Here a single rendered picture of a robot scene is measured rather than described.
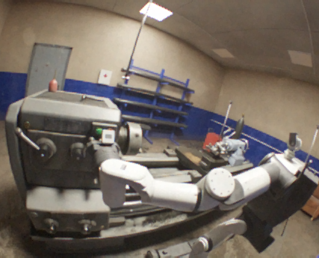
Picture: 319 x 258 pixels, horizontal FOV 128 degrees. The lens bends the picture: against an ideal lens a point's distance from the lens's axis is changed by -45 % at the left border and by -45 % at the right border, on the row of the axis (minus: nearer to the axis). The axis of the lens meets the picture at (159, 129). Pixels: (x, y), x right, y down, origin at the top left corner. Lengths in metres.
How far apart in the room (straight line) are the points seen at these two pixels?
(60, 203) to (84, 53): 3.59
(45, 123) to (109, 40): 3.56
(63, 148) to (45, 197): 0.33
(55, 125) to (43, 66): 3.44
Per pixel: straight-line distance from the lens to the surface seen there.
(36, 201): 0.94
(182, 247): 1.59
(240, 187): 0.39
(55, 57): 4.05
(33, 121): 0.77
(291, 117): 5.07
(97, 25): 4.19
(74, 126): 0.72
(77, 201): 0.90
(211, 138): 4.20
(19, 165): 0.93
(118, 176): 0.32
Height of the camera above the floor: 1.48
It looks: 14 degrees down
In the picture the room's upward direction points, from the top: 16 degrees clockwise
